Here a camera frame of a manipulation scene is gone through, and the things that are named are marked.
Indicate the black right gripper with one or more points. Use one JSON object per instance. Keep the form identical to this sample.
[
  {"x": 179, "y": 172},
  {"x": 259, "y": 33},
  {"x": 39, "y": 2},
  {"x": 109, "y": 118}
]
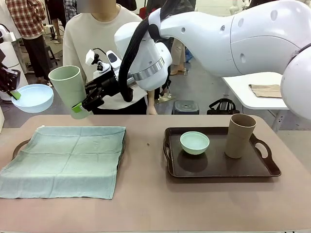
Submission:
[{"x": 110, "y": 85}]

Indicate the metal floor plate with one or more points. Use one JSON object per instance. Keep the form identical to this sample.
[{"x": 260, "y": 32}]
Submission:
[{"x": 165, "y": 100}]

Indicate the mint green bowl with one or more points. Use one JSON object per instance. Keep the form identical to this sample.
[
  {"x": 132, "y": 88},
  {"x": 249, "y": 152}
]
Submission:
[{"x": 194, "y": 144}]

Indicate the beige cloth mat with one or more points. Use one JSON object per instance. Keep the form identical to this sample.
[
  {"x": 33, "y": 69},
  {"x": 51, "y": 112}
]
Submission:
[{"x": 266, "y": 91}]

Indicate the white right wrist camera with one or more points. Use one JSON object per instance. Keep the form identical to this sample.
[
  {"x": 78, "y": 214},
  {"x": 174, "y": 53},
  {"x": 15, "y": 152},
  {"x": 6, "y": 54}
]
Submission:
[{"x": 89, "y": 57}]

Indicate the grey plastic stool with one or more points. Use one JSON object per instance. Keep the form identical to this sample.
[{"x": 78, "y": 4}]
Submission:
[{"x": 185, "y": 106}]

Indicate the person in plaid shirt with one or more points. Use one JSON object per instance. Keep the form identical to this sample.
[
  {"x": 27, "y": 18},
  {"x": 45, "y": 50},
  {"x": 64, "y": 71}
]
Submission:
[{"x": 26, "y": 19}]

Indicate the light blue bowl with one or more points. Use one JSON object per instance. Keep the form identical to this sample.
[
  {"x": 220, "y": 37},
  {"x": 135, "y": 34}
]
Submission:
[{"x": 34, "y": 99}]

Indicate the black step stool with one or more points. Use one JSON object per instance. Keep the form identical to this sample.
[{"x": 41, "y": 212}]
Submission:
[{"x": 51, "y": 54}]

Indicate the person in beige trousers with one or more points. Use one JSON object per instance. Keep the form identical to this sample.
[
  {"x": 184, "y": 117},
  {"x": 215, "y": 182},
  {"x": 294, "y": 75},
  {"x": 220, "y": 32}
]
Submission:
[{"x": 178, "y": 55}]

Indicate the tall green cup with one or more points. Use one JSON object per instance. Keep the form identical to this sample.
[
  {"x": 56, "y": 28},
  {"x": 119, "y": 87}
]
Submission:
[{"x": 68, "y": 89}]

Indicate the person in cream sweater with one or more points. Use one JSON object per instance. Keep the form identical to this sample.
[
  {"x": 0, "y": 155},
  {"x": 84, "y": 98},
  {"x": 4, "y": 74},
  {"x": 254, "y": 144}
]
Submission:
[{"x": 97, "y": 31}]

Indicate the person's left hand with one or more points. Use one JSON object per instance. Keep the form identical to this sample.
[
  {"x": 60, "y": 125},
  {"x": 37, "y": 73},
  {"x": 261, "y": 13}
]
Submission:
[{"x": 151, "y": 111}]

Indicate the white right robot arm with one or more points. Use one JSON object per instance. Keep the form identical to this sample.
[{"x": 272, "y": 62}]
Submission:
[{"x": 218, "y": 41}]

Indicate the tall brown cup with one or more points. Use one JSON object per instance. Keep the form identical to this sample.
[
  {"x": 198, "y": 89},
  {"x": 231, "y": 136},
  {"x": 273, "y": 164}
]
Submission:
[{"x": 239, "y": 140}]

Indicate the dark brown plastic tray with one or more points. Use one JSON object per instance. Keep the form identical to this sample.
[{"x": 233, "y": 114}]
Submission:
[
  {"x": 123, "y": 143},
  {"x": 218, "y": 165}
]

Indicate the green cloth mat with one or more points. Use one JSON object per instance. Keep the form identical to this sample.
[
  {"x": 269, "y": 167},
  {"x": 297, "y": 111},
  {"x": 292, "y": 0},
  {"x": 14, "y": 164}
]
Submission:
[{"x": 60, "y": 162}]

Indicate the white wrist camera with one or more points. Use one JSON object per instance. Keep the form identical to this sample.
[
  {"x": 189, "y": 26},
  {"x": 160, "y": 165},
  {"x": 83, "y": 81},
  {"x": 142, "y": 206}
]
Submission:
[
  {"x": 5, "y": 34},
  {"x": 89, "y": 57}
]

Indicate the white air purifier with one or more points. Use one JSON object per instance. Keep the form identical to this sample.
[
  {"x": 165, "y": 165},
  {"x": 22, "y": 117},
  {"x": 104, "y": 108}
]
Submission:
[{"x": 11, "y": 54}]

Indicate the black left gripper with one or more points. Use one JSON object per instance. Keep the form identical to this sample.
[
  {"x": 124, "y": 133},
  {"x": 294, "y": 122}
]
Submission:
[{"x": 9, "y": 80}]

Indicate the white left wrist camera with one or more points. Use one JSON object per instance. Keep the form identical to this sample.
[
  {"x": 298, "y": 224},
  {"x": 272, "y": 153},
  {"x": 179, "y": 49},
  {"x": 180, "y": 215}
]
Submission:
[{"x": 5, "y": 34}]

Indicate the person's left forearm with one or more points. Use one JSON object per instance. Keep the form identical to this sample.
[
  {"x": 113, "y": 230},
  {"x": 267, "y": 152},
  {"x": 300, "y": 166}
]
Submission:
[{"x": 150, "y": 99}]

